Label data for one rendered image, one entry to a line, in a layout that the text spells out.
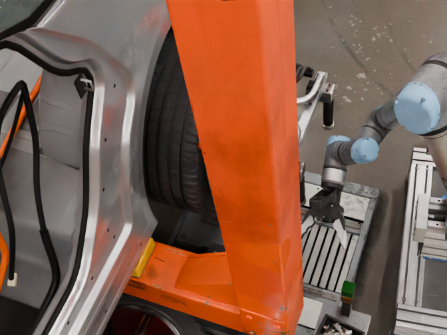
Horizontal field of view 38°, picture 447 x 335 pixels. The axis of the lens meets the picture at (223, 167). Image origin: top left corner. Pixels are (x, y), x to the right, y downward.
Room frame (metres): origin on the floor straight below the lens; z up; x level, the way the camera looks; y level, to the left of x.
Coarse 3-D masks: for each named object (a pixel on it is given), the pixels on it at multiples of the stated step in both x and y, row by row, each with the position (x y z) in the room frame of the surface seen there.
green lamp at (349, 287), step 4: (344, 284) 0.85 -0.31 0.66; (348, 284) 0.85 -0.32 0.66; (352, 284) 0.85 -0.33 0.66; (344, 288) 0.84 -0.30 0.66; (348, 288) 0.84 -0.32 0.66; (352, 288) 0.84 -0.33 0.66; (344, 292) 0.83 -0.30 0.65; (348, 292) 0.83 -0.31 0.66; (352, 292) 0.82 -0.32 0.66; (348, 296) 0.83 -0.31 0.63; (352, 296) 0.82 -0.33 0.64
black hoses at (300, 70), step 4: (296, 64) 1.48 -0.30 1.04; (300, 64) 1.51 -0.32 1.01; (296, 68) 1.49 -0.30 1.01; (300, 68) 1.46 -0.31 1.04; (304, 68) 1.46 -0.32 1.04; (308, 68) 1.47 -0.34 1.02; (312, 68) 1.51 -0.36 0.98; (296, 72) 1.45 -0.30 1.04; (300, 72) 1.45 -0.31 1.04; (304, 72) 1.45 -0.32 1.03; (308, 72) 1.49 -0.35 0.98; (312, 72) 1.49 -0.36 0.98; (296, 76) 1.44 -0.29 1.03; (300, 76) 1.44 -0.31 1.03; (308, 76) 1.49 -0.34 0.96; (312, 76) 1.49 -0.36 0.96; (296, 80) 1.43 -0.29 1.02
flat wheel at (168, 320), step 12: (120, 300) 1.03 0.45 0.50; (132, 300) 1.02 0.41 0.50; (144, 300) 1.01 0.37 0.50; (120, 312) 1.00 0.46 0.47; (132, 312) 0.99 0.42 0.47; (144, 312) 0.97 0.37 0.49; (156, 312) 0.96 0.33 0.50; (168, 312) 0.95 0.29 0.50; (180, 312) 0.94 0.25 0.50; (108, 324) 0.96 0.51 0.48; (120, 324) 1.00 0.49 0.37; (132, 324) 1.00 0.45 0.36; (144, 324) 0.98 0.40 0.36; (156, 324) 0.96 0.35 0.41; (168, 324) 0.91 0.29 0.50; (180, 324) 0.90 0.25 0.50; (192, 324) 0.89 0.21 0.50
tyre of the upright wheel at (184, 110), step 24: (168, 48) 1.53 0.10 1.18; (168, 72) 1.44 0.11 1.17; (168, 96) 1.36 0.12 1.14; (144, 120) 1.33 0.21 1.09; (168, 120) 1.30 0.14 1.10; (192, 120) 1.28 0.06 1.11; (144, 144) 1.29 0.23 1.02; (168, 144) 1.26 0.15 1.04; (192, 144) 1.22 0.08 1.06; (144, 168) 1.26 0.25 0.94; (168, 168) 1.22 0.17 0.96; (192, 168) 1.19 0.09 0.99; (168, 192) 1.21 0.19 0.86; (192, 192) 1.16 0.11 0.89
